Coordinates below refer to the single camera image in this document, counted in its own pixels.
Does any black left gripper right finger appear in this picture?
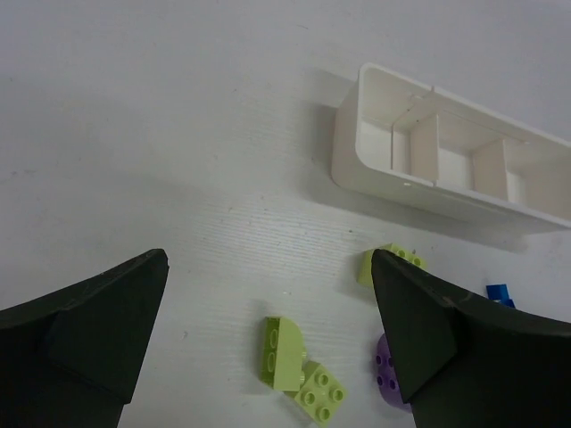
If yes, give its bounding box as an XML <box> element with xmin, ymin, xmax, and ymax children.
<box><xmin>371</xmin><ymin>249</ymin><xmax>570</xmax><ymax>427</ymax></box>

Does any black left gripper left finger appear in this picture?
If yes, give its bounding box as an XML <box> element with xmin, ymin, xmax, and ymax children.
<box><xmin>1</xmin><ymin>249</ymin><xmax>169</xmax><ymax>427</ymax></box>

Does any purple rounded lego brick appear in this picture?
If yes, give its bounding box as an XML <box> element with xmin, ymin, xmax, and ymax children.
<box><xmin>373</xmin><ymin>333</ymin><xmax>411</xmax><ymax>413</ymax></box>

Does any green square lego brick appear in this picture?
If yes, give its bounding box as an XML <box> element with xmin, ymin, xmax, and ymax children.
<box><xmin>285</xmin><ymin>360</ymin><xmax>348</xmax><ymax>427</ymax></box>

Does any green curved lego brick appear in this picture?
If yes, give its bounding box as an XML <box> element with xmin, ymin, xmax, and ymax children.
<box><xmin>260</xmin><ymin>317</ymin><xmax>307</xmax><ymax>392</ymax></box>

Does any blue small lego brick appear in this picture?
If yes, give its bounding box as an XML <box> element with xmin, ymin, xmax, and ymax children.
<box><xmin>485</xmin><ymin>284</ymin><xmax>516</xmax><ymax>309</ymax></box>

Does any white divided sorting tray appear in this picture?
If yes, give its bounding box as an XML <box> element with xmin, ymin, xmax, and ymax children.
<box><xmin>331</xmin><ymin>63</ymin><xmax>570</xmax><ymax>235</ymax></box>

